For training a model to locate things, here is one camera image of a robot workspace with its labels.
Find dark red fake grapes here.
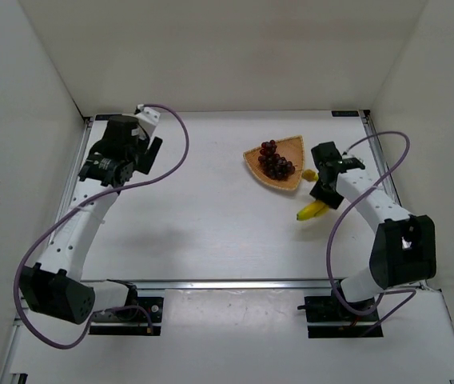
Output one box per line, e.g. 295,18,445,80
258,140,296,181

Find aluminium right side rail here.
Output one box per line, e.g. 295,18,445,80
360,110,432,289

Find dark corner bracket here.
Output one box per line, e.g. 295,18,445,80
331,110,360,118
94,114,120,121

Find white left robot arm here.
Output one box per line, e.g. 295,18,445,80
19,107,162,324

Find dark right corner bracket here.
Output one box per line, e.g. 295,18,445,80
331,110,360,118

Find aluminium front table rail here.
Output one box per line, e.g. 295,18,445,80
86,278,428,292

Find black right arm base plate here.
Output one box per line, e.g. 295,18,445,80
297,296,384,339

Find aluminium left side rail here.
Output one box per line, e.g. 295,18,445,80
34,118,94,289

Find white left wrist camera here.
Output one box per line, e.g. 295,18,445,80
134,104,161,139

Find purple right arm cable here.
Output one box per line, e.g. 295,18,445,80
326,130,418,338

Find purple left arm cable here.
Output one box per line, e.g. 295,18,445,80
14,103,190,350

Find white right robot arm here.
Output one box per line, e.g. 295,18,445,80
311,142,436,317

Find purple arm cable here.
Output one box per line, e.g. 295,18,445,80
14,103,190,350
326,130,418,338

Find woven triangular fruit basket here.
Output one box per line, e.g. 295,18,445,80
243,135,305,192

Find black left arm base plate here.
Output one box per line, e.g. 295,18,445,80
89,291,164,337

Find dark left corner bracket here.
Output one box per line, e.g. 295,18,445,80
94,114,120,121

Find yellow fake banana bunch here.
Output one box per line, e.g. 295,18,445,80
296,169,329,222

